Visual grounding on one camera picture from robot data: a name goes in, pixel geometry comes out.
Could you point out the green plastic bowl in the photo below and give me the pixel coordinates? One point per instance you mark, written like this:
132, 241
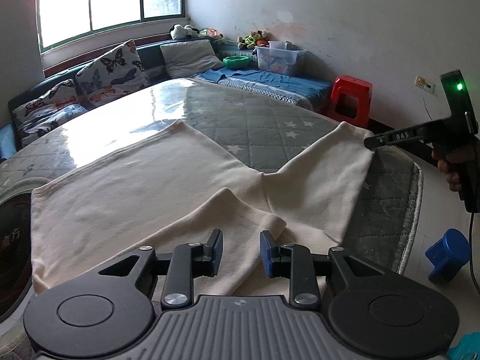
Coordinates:
237, 62

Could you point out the person's right hand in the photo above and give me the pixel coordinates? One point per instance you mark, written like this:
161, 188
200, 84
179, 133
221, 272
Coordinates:
445, 164

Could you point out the dark teal sofa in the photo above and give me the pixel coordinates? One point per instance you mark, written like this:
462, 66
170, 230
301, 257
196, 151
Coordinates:
153, 62

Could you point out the grey plain cushion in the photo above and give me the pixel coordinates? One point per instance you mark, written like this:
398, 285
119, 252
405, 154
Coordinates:
187, 58

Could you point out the colourful plush toys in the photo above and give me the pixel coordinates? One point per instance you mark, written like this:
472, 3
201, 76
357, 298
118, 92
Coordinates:
258, 38

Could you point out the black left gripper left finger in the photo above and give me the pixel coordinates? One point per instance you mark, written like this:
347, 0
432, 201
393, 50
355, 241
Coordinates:
212, 254

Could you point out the white wall socket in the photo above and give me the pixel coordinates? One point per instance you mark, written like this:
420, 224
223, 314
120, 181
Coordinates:
424, 84

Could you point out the panda plush toy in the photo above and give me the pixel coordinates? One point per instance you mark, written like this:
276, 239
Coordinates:
179, 32

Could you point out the blue bed sheet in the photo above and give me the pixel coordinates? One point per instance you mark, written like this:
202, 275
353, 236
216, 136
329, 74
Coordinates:
270, 82

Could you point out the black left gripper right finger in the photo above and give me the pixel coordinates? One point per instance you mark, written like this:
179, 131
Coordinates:
270, 253

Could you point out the clear plastic storage box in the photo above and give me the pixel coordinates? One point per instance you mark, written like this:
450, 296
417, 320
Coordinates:
288, 62

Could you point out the cream sweatshirt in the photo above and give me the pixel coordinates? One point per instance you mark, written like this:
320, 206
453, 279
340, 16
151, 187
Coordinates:
177, 186

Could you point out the blue plastic stool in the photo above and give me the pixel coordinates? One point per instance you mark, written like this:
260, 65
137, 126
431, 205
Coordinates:
448, 255

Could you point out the grey quilted star table cover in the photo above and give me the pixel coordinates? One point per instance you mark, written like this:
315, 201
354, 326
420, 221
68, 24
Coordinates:
258, 131

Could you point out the butterfly print pillow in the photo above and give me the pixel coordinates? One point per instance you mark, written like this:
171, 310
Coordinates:
113, 75
38, 117

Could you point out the right butterfly print pillow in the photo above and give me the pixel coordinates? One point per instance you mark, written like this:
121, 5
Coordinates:
113, 75

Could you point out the black round induction cooktop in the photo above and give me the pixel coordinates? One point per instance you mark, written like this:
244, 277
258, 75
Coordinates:
16, 268

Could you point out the window with green frame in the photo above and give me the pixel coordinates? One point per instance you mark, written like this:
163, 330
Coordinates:
62, 21

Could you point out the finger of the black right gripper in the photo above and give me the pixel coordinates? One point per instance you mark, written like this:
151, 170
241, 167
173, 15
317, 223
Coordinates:
394, 137

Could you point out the red plastic stool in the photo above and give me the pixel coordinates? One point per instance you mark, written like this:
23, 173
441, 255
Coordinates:
350, 101

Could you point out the left butterfly print pillow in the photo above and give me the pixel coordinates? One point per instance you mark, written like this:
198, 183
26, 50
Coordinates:
38, 117

